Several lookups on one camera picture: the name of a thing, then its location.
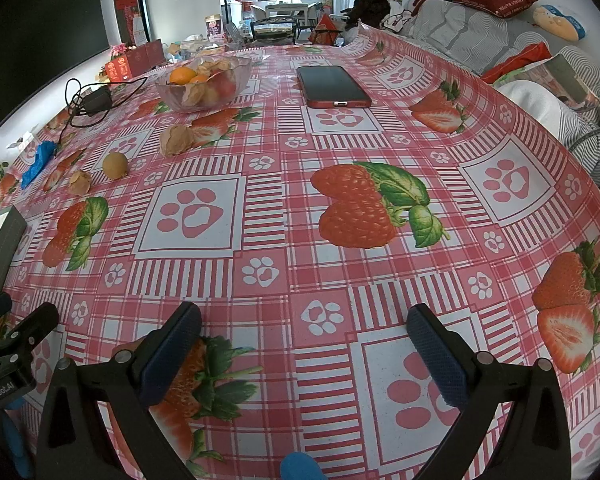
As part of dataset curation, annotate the dark red box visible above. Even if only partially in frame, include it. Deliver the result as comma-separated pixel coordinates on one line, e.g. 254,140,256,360
130,38,165,75

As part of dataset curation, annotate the black television screen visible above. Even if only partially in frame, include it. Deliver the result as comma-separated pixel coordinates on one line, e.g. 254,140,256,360
0,0,110,142

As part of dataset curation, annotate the brown kiwi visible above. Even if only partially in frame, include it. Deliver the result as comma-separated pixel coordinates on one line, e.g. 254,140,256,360
102,153,130,180

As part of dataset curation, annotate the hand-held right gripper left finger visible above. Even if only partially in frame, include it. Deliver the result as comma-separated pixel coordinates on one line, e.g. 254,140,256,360
36,301,203,480

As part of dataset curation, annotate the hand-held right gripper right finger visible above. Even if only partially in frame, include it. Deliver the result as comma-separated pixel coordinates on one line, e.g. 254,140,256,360
406,303,573,480

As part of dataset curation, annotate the red pillow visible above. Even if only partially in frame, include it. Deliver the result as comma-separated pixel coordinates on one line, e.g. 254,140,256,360
452,0,540,19

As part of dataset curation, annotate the grey sofa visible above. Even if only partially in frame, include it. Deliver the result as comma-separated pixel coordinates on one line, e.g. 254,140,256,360
342,0,600,191

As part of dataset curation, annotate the physalis in husk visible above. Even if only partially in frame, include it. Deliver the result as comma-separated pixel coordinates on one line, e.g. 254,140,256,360
196,57,233,73
177,82,206,108

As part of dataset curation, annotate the yellow and blue plush toy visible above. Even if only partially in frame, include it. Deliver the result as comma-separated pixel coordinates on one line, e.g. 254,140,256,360
533,4,588,42

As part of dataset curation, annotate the red brick pattern poster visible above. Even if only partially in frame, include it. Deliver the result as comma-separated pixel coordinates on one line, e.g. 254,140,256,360
112,0,141,43

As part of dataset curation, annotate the red apple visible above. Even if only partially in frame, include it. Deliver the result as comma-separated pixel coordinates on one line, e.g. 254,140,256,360
205,72,238,103

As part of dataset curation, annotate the red cloth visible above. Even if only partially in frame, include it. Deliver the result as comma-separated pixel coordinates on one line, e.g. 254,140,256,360
480,42,552,85

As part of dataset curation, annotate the white pillow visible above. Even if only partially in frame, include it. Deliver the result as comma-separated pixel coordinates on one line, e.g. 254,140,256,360
497,80,581,146

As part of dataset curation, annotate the dark cloth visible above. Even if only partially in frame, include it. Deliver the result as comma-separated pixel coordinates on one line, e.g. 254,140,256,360
342,0,392,31

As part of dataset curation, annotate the grey and white box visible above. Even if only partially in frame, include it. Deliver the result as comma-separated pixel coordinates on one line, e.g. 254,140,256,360
0,205,28,301

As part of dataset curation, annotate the white dining table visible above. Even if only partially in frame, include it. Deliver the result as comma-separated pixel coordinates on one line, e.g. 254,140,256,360
265,0,308,18

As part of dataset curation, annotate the clear glass bowl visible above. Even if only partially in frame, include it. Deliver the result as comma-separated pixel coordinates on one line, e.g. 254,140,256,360
156,56,252,113

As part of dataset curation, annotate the black power adapter with cable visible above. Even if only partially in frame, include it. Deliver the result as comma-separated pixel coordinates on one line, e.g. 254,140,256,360
65,76,148,128

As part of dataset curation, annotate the printed cushion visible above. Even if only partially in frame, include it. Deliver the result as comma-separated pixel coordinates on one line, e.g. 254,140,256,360
500,52,600,111

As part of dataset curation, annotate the red triangular decoration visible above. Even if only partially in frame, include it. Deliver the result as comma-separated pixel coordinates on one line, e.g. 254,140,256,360
310,12,345,45

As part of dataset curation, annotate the blue cloth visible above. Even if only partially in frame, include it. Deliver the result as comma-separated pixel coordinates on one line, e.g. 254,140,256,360
20,141,58,190

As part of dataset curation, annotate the walnut on table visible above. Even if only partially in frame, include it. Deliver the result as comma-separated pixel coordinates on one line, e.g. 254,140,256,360
160,124,196,157

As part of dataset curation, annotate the red smartphone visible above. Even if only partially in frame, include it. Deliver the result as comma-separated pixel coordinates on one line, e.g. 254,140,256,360
296,65,373,109

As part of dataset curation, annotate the red checked strawberry tablecloth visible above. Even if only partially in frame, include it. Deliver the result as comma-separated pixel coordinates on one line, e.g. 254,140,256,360
0,27,600,480

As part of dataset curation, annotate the small red box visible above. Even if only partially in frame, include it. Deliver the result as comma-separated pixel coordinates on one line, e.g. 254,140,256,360
105,57,133,83

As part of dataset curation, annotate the black wire basket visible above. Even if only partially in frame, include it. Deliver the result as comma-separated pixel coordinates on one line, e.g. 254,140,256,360
252,17,299,45

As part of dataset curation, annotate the white printed cloth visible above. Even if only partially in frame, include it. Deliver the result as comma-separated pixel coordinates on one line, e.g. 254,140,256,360
382,0,423,31

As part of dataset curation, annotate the small walnut left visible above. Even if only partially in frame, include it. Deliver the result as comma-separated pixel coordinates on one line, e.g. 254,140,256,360
69,170,93,195

